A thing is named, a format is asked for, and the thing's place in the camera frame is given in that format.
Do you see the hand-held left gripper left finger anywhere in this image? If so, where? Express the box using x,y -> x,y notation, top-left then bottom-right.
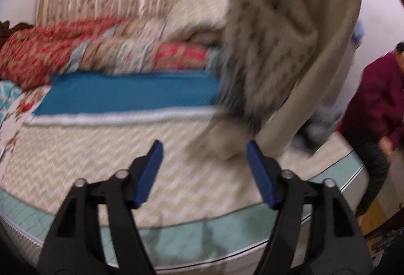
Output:
38,140 -> 165,275

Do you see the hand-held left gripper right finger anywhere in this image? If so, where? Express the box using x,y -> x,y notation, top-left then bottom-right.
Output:
246,140 -> 374,275

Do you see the cream spotted knit coat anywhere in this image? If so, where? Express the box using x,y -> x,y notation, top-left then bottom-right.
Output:
186,0 -> 362,162

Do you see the grey dark cloth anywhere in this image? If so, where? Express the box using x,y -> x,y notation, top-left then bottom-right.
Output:
292,109 -> 342,154

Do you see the beige chevron bed blanket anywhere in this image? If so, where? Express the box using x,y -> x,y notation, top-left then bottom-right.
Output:
0,111 -> 355,229

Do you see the mattress with teal border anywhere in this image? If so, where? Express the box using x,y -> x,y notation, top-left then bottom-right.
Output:
0,149 -> 370,270

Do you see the blue mat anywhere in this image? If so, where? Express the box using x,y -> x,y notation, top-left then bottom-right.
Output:
33,70 -> 222,116

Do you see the floral patterned bed sheet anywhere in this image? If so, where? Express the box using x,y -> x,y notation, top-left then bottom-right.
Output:
0,79 -> 53,162

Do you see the red floral quilt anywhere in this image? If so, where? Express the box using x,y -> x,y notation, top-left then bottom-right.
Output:
0,17 -> 222,91

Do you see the white fluffy blanket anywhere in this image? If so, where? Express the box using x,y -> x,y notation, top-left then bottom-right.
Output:
164,0 -> 233,42

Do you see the light blue cloth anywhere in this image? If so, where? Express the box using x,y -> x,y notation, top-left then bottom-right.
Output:
350,21 -> 366,46

